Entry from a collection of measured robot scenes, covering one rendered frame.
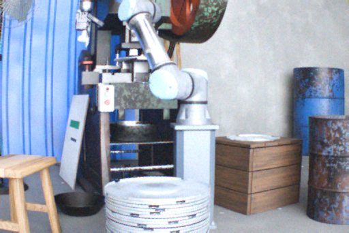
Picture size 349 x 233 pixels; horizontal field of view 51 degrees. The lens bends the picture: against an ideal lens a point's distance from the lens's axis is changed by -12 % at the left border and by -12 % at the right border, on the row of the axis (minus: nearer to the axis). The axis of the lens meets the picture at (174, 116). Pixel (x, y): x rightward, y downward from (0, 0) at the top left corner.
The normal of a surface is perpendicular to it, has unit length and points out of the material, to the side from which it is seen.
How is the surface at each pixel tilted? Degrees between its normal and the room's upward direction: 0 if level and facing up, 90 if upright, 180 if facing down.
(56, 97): 90
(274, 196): 90
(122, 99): 90
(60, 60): 90
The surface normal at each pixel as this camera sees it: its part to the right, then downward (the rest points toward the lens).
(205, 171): 0.11, 0.04
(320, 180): -0.91, 0.06
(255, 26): 0.38, 0.04
